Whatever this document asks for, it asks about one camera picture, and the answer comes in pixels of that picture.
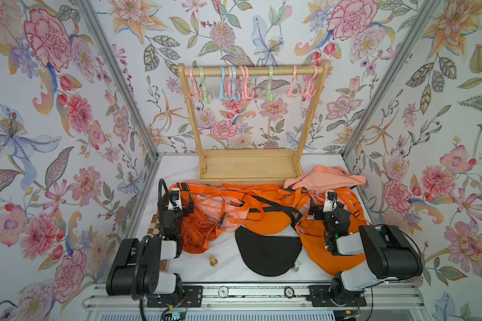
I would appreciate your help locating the silver chess piece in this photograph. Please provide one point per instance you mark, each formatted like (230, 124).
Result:
(295, 267)

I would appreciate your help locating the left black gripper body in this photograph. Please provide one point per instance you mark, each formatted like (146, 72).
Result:
(177, 217)

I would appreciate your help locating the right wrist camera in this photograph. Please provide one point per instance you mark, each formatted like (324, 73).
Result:
(329, 200)

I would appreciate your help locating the green hook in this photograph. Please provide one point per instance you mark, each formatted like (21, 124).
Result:
(205, 98)
(267, 93)

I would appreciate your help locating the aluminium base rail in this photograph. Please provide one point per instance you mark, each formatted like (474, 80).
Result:
(214, 296)

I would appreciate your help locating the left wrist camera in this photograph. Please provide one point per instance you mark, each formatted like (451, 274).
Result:
(175, 200)

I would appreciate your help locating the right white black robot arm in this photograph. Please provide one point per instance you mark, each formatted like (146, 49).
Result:
(387, 253)

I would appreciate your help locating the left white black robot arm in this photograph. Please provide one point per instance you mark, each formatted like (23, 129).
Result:
(136, 269)

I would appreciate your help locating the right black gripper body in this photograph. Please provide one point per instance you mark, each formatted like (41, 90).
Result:
(326, 218)

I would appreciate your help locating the pink hook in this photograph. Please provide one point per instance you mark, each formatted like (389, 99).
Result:
(292, 91)
(195, 94)
(308, 91)
(227, 85)
(245, 76)

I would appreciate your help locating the wooden clothes rack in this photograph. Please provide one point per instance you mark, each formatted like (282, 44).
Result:
(252, 141)

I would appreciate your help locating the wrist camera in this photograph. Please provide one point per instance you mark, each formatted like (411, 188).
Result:
(329, 200)
(175, 200)

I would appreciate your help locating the gold chess piece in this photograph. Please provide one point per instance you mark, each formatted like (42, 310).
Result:
(213, 261)

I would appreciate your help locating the orange sling bag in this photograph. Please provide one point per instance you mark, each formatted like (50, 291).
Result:
(265, 209)
(342, 254)
(197, 231)

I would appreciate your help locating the wooden chessboard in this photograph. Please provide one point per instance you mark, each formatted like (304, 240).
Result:
(153, 231)

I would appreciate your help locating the blue hook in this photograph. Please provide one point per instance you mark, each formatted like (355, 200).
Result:
(234, 95)
(222, 94)

